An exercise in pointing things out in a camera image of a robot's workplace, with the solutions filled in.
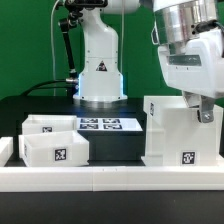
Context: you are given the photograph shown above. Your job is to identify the white front border rail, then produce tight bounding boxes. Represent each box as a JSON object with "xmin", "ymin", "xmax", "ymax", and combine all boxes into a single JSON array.
[{"xmin": 0, "ymin": 167, "xmax": 224, "ymax": 192}]

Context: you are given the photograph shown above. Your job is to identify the white drawer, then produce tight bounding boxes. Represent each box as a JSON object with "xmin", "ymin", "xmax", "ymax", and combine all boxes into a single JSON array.
[
  {"xmin": 19, "ymin": 131, "xmax": 89, "ymax": 167},
  {"xmin": 22, "ymin": 115, "xmax": 77, "ymax": 135}
]

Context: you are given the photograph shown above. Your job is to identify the white drawer cabinet box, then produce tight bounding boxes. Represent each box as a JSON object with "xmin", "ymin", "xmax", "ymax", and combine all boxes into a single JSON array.
[{"xmin": 142, "ymin": 96, "xmax": 223, "ymax": 166}]

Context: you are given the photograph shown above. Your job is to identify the black cable bundle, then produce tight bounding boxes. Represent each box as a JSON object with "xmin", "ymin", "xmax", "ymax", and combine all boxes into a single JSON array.
[{"xmin": 21, "ymin": 79, "xmax": 80, "ymax": 97}]

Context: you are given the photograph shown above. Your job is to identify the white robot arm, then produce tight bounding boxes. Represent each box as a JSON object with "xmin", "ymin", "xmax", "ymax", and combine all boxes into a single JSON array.
[{"xmin": 79, "ymin": 0, "xmax": 224, "ymax": 123}]

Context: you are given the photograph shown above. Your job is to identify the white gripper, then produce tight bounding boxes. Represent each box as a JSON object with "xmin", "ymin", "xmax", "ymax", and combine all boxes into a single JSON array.
[{"xmin": 158, "ymin": 36, "xmax": 224, "ymax": 123}]

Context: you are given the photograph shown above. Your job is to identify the white hanging cable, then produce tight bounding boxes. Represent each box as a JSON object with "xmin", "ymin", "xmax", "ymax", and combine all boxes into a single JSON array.
[{"xmin": 49, "ymin": 0, "xmax": 65, "ymax": 97}]

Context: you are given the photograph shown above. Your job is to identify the white border rail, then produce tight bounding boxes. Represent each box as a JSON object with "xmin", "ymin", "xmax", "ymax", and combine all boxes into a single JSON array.
[
  {"xmin": 0, "ymin": 167, "xmax": 224, "ymax": 192},
  {"xmin": 0, "ymin": 137, "xmax": 13, "ymax": 167}
]

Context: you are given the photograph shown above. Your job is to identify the white front drawer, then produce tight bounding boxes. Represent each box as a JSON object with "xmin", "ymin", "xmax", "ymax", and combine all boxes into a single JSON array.
[{"xmin": 19, "ymin": 131, "xmax": 89, "ymax": 167}]

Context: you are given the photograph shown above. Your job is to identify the white marker sheet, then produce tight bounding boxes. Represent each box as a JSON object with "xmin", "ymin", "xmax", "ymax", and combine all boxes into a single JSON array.
[{"xmin": 77, "ymin": 117, "xmax": 142, "ymax": 131}]

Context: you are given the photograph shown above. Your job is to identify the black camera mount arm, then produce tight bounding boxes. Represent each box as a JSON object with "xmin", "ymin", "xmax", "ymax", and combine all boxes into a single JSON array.
[{"xmin": 56, "ymin": 0, "xmax": 108, "ymax": 84}]

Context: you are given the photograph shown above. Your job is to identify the white left border rail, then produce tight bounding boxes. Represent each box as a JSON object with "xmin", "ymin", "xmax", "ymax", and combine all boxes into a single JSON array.
[{"xmin": 0, "ymin": 137, "xmax": 13, "ymax": 167}]

